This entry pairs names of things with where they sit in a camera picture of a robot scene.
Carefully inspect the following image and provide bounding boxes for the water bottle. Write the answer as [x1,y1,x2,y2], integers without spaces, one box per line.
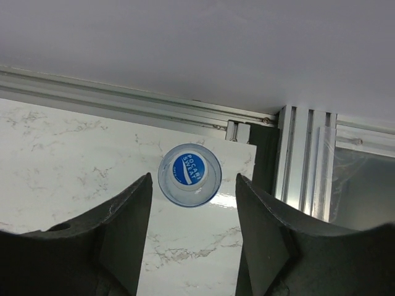
[157,144,222,208]

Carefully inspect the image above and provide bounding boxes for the aluminium frame rails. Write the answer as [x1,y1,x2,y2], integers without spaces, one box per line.
[1,66,394,221]

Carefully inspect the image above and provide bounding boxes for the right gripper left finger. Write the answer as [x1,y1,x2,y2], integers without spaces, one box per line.
[1,174,152,295]

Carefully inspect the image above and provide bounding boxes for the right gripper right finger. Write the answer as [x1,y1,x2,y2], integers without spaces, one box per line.
[236,175,394,295]

